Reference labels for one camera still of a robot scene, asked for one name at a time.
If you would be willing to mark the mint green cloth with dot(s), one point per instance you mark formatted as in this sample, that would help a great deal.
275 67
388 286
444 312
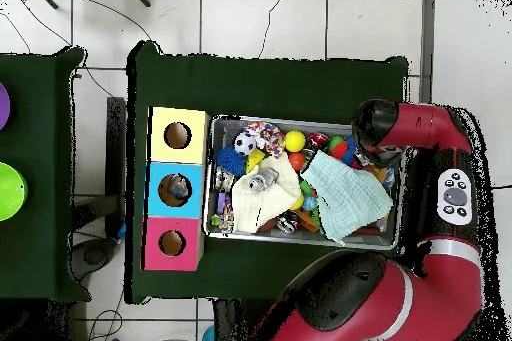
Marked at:
348 197

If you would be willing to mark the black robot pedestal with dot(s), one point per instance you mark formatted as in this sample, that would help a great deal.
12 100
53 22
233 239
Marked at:
228 321

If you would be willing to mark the wooden box with three holes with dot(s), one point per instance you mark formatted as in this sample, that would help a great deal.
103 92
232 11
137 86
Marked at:
196 149

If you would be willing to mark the lime green disc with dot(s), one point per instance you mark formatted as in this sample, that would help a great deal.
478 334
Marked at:
10 191

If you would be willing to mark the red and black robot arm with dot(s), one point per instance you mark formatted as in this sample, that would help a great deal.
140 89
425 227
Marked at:
440 297

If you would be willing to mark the silver mesh bin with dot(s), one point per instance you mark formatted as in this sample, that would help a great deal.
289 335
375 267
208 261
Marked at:
228 129

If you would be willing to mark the blue spiky ball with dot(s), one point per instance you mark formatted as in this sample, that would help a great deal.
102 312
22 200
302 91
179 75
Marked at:
230 161

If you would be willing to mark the small soccer ball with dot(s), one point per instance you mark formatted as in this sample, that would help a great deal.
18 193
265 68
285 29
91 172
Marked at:
244 144

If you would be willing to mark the cream cloth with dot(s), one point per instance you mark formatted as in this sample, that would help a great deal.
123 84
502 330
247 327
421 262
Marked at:
256 209

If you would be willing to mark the yellow ball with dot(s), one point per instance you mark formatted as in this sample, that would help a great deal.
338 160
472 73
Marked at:
295 141

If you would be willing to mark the dark green tablecloth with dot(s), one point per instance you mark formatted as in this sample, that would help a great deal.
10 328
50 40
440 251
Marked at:
240 85

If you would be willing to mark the side table with green cloth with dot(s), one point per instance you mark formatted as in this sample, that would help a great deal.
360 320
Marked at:
36 157

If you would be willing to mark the purple disc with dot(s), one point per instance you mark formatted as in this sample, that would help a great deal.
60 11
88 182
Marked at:
3 107

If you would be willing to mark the orange ball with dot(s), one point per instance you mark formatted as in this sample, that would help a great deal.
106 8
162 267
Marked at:
296 161

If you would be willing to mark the blue round object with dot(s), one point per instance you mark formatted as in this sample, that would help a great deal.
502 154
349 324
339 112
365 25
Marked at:
208 335

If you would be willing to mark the blue spiky toy with eyes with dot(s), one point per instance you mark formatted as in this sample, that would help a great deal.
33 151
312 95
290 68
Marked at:
344 149

